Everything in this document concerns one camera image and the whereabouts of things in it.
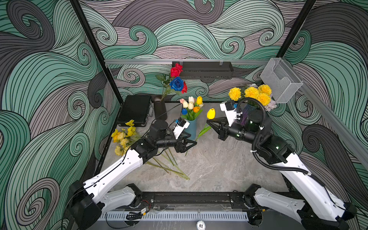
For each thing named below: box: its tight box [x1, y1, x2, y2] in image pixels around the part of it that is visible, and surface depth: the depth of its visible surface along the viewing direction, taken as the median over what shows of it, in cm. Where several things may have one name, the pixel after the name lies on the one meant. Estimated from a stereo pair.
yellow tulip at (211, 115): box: [184, 108, 216, 156], surface depth 57 cm
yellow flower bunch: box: [145, 148, 191, 181], surface depth 87 cm
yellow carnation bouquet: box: [228, 83, 277, 112], surface depth 78 cm
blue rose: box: [169, 76, 184, 92], surface depth 71 cm
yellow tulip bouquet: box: [179, 95, 204, 121], surface depth 79 cm
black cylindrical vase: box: [153, 95, 168, 121], surface depth 103 cm
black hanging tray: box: [172, 61, 234, 84], surface depth 97 cm
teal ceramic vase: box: [184, 118, 197, 142], surface depth 85 cm
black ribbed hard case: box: [117, 94, 152, 127], surface depth 116 cm
